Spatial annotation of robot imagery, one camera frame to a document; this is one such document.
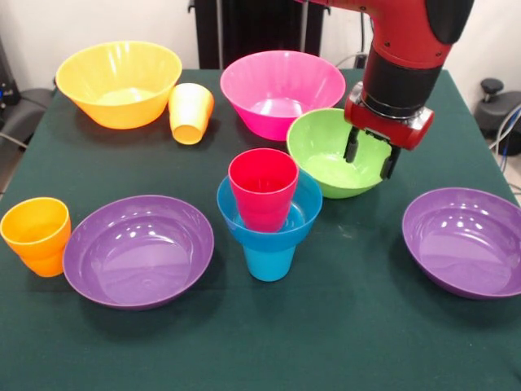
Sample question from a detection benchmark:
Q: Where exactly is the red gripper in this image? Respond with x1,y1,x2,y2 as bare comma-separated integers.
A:
343,80,436,181

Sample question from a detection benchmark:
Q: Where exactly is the green plastic bowl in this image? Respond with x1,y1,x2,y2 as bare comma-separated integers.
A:
286,108,392,200

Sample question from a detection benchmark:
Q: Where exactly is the large pink plastic bowl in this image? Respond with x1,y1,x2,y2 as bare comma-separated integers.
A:
219,50,347,142

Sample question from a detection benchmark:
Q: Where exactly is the red plastic cup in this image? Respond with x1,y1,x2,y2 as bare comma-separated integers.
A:
227,147,300,234

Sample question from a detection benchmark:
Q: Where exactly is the small blue plastic bowl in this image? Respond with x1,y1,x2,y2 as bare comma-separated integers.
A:
216,169,324,250

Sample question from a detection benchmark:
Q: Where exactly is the shallow purple plastic bowl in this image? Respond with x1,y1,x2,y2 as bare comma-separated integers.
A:
62,195,216,312
401,187,521,301

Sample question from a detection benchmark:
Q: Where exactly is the blue plastic cup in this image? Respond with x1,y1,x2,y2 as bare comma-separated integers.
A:
243,244,297,283

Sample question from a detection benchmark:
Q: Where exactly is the yellow orange plastic cup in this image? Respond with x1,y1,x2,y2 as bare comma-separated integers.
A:
168,82,216,146

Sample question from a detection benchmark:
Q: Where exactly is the black stand with knob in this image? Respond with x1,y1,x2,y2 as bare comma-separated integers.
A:
474,78,521,139

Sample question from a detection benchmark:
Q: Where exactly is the dark green tablecloth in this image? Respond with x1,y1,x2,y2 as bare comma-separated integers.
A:
0,68,521,391

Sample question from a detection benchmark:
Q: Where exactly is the large orange plastic bowl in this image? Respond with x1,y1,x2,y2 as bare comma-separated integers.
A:
55,40,183,130

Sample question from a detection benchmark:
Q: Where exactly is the black grey chair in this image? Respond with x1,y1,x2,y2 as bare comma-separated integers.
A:
0,87,56,148

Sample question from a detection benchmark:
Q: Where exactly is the black equipment box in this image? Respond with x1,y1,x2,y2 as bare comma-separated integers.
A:
0,38,21,108

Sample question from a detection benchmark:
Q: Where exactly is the light blue cable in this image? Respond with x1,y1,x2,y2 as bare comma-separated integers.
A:
488,103,521,154

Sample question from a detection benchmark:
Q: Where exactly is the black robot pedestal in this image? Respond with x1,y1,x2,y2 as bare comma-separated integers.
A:
187,0,331,70

